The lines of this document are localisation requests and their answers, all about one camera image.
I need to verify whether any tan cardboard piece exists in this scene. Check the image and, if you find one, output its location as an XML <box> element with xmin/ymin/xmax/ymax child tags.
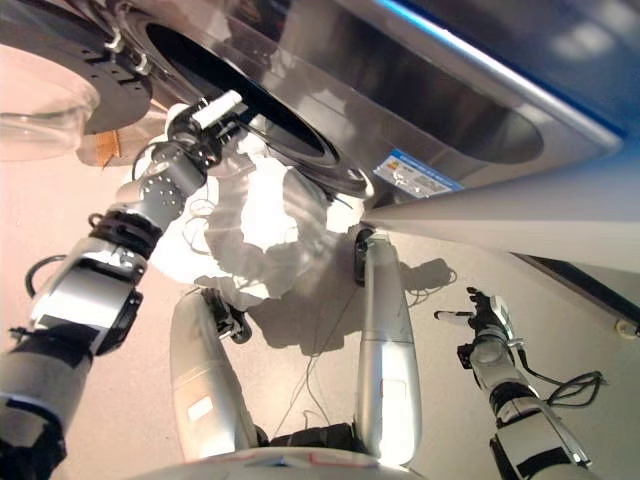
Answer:
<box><xmin>93</xmin><ymin>130</ymin><xmax>123</xmax><ymax>171</ymax></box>

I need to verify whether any round washing machine door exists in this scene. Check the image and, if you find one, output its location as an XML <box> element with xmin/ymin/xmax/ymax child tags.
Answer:
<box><xmin>0</xmin><ymin>0</ymin><xmax>154</xmax><ymax>162</ymax></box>

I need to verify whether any thin wire on floor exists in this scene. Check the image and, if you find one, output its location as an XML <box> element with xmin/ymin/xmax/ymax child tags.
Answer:
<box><xmin>269</xmin><ymin>284</ymin><xmax>362</xmax><ymax>437</ymax></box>

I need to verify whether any grey front-load washing machine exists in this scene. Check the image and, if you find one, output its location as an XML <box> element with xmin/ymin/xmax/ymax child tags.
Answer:
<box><xmin>99</xmin><ymin>0</ymin><xmax>626</xmax><ymax>207</ymax></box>

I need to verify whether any silver left robot leg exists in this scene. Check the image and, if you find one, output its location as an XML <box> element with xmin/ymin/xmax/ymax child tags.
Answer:
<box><xmin>168</xmin><ymin>287</ymin><xmax>262</xmax><ymax>464</ymax></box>

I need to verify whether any silver robot torso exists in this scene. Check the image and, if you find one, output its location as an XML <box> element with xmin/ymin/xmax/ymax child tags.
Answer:
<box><xmin>119</xmin><ymin>423</ymin><xmax>417</xmax><ymax>480</ymax></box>

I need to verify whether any blue white energy label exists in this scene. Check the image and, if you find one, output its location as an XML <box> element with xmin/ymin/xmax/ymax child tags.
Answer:
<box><xmin>375</xmin><ymin>148</ymin><xmax>465</xmax><ymax>198</ymax></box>

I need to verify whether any black left elbow cable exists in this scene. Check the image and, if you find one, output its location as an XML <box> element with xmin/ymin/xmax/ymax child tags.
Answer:
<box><xmin>24</xmin><ymin>254</ymin><xmax>69</xmax><ymax>302</ymax></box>

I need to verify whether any white appliance cabinet frame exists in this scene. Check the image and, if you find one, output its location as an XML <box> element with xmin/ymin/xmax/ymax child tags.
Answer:
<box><xmin>362</xmin><ymin>168</ymin><xmax>640</xmax><ymax>277</ymax></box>

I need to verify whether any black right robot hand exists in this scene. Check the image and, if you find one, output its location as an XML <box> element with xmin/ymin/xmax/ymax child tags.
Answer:
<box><xmin>433</xmin><ymin>287</ymin><xmax>512</xmax><ymax>341</ymax></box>

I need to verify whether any silver right robot leg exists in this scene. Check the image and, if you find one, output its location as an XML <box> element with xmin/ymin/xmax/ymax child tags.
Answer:
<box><xmin>352</xmin><ymin>227</ymin><xmax>424</xmax><ymax>467</ymax></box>

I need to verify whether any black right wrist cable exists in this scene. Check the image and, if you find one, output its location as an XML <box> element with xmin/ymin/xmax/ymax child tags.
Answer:
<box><xmin>519</xmin><ymin>344</ymin><xmax>609</xmax><ymax>407</ymax></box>

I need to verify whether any silver robot leg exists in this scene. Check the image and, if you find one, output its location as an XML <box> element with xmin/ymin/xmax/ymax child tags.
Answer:
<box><xmin>352</xmin><ymin>227</ymin><xmax>424</xmax><ymax>467</ymax></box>
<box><xmin>168</xmin><ymin>287</ymin><xmax>262</xmax><ymax>464</ymax></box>

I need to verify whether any black metal floor frame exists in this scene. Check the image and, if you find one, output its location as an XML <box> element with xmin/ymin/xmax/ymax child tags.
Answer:
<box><xmin>514</xmin><ymin>252</ymin><xmax>640</xmax><ymax>334</ymax></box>

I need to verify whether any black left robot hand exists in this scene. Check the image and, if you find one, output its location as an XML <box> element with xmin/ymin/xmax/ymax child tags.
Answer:
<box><xmin>164</xmin><ymin>91</ymin><xmax>246</xmax><ymax>154</ymax></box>

